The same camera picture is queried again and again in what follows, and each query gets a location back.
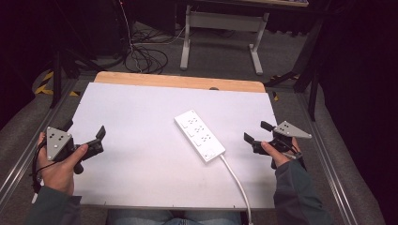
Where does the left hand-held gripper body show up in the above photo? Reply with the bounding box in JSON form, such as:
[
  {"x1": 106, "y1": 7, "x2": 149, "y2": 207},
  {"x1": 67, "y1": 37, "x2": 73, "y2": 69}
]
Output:
[{"x1": 45, "y1": 126, "x2": 105, "y2": 175}]

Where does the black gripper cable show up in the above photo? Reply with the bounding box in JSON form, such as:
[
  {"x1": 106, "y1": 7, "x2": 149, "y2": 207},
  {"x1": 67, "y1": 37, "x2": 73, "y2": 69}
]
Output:
[
  {"x1": 29, "y1": 146, "x2": 60, "y2": 195},
  {"x1": 278, "y1": 137, "x2": 305, "y2": 161}
]

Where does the yellow black floor tape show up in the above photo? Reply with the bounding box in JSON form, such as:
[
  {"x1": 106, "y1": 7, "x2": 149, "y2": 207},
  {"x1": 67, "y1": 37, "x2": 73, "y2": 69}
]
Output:
[{"x1": 33, "y1": 70, "x2": 81, "y2": 98}]

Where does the white power strip cable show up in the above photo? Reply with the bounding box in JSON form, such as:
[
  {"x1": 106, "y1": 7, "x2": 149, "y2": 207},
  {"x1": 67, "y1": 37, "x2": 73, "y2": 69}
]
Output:
[{"x1": 219, "y1": 154, "x2": 253, "y2": 225}]

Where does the person's left hand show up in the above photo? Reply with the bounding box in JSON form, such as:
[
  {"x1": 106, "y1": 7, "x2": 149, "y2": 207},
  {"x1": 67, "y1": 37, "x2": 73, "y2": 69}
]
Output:
[{"x1": 37, "y1": 132, "x2": 89, "y2": 197}]

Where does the white metal desk frame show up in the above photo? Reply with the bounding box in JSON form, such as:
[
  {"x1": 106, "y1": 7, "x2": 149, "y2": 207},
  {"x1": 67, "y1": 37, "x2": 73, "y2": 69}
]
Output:
[{"x1": 179, "y1": 4, "x2": 270, "y2": 76}]

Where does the aluminium rail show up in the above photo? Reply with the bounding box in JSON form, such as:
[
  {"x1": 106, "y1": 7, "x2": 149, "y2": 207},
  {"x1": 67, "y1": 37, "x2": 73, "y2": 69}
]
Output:
[
  {"x1": 296, "y1": 93, "x2": 360, "y2": 225},
  {"x1": 0, "y1": 78, "x2": 79, "y2": 204}
]

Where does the person's leg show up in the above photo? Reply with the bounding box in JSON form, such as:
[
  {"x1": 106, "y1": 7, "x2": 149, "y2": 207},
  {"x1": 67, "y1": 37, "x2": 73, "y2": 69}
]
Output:
[
  {"x1": 182, "y1": 210, "x2": 242, "y2": 225},
  {"x1": 107, "y1": 209, "x2": 175, "y2": 225}
]

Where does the tangle of black floor cables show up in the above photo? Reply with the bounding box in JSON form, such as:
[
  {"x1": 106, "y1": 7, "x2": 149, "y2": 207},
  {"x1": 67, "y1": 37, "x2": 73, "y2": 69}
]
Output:
[{"x1": 115, "y1": 0, "x2": 189, "y2": 75}]

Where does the white power strip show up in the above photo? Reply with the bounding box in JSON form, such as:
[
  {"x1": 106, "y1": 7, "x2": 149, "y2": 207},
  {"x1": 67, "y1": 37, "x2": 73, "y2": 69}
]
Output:
[{"x1": 174, "y1": 109, "x2": 226, "y2": 164}]

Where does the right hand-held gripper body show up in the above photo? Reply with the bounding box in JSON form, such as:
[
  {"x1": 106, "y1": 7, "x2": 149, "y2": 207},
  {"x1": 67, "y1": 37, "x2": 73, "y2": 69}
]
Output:
[{"x1": 252, "y1": 120, "x2": 314, "y2": 171}]

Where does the person's right leg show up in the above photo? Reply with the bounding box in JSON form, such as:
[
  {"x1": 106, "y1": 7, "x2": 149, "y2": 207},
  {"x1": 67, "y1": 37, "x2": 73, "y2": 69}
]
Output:
[{"x1": 182, "y1": 210, "x2": 242, "y2": 225}]

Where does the person's right hand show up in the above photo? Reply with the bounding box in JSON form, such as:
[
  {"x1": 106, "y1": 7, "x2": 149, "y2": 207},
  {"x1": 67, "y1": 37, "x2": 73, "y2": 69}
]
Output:
[{"x1": 260, "y1": 137, "x2": 303, "y2": 169}]

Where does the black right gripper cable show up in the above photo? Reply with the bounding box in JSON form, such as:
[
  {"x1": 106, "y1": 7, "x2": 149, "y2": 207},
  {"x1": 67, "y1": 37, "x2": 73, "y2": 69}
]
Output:
[{"x1": 278, "y1": 137, "x2": 305, "y2": 161}]

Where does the black metal stand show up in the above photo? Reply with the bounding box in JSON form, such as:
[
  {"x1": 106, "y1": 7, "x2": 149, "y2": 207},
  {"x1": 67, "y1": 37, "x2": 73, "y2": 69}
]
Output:
[
  {"x1": 46, "y1": 46, "x2": 104, "y2": 109},
  {"x1": 264, "y1": 12, "x2": 328, "y2": 122}
]

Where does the person's left leg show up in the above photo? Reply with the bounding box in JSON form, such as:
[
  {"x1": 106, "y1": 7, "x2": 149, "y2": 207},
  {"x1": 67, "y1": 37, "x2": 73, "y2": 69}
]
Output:
[{"x1": 107, "y1": 209, "x2": 175, "y2": 225}]

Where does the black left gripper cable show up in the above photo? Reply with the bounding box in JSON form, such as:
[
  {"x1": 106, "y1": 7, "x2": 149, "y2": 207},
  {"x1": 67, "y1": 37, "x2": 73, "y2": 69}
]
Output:
[{"x1": 29, "y1": 146, "x2": 60, "y2": 195}]

